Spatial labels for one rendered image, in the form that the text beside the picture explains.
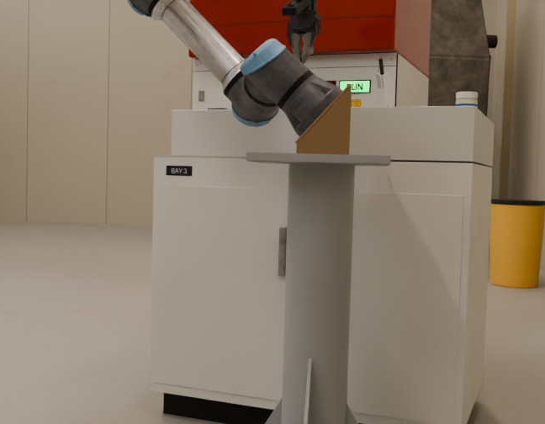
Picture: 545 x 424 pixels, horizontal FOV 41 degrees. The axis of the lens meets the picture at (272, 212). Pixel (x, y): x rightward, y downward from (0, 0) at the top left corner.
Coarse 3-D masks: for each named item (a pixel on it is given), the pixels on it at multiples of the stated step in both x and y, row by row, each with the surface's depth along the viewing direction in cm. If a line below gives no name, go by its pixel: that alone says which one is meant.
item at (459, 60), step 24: (432, 0) 730; (456, 0) 733; (480, 0) 738; (432, 24) 718; (456, 24) 721; (480, 24) 723; (432, 48) 707; (456, 48) 709; (480, 48) 712; (432, 72) 705; (456, 72) 707; (480, 72) 709; (432, 96) 707; (480, 96) 711
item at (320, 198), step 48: (288, 192) 175; (336, 192) 169; (288, 240) 174; (336, 240) 170; (288, 288) 174; (336, 288) 170; (288, 336) 174; (336, 336) 171; (288, 384) 174; (336, 384) 172
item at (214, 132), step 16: (176, 112) 221; (192, 112) 219; (208, 112) 217; (224, 112) 215; (176, 128) 221; (192, 128) 219; (208, 128) 217; (224, 128) 215; (240, 128) 213; (256, 128) 211; (272, 128) 209; (288, 128) 208; (176, 144) 221; (192, 144) 219; (208, 144) 217; (224, 144) 215; (240, 144) 213; (256, 144) 212; (272, 144) 210; (288, 144) 208
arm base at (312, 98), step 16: (304, 80) 170; (320, 80) 172; (288, 96) 171; (304, 96) 169; (320, 96) 169; (336, 96) 169; (288, 112) 173; (304, 112) 169; (320, 112) 168; (304, 128) 170
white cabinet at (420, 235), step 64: (192, 192) 219; (256, 192) 212; (384, 192) 198; (448, 192) 192; (192, 256) 220; (256, 256) 213; (384, 256) 199; (448, 256) 192; (192, 320) 221; (256, 320) 213; (384, 320) 199; (448, 320) 193; (192, 384) 222; (256, 384) 214; (384, 384) 200; (448, 384) 194
